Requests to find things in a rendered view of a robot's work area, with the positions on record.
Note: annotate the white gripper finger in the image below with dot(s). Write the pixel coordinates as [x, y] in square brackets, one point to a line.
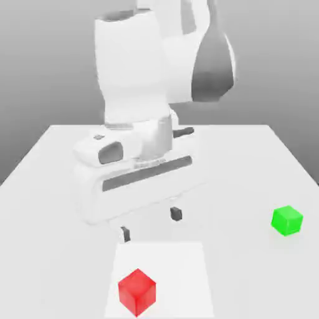
[125, 234]
[176, 213]

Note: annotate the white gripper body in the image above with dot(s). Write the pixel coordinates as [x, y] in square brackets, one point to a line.
[139, 192]

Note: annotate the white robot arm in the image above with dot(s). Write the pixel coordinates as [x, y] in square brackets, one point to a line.
[129, 74]

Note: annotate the small red cube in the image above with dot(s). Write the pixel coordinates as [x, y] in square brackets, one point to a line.
[137, 292]

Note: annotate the small green cube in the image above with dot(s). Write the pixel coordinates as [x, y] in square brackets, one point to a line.
[286, 220]

